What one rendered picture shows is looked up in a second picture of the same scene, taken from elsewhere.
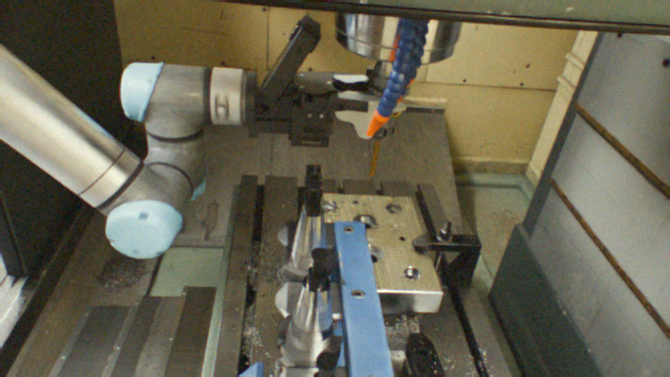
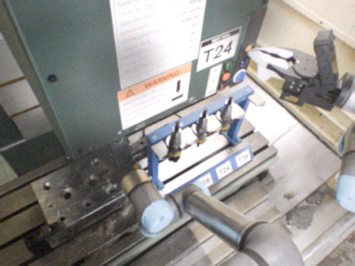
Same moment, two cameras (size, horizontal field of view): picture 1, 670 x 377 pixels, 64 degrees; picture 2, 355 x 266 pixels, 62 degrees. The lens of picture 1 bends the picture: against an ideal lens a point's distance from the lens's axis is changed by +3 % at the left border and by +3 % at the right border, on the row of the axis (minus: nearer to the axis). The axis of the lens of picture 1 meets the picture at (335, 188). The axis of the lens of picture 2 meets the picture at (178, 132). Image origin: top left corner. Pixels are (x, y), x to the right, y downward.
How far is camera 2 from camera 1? 0.98 m
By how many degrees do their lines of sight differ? 79
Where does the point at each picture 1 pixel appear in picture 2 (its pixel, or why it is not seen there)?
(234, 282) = (123, 245)
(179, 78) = (154, 192)
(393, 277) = (102, 167)
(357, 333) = (194, 118)
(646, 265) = not seen: hidden behind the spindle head
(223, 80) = (143, 175)
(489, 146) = not seen: outside the picture
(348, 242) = (161, 134)
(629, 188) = not seen: hidden behind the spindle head
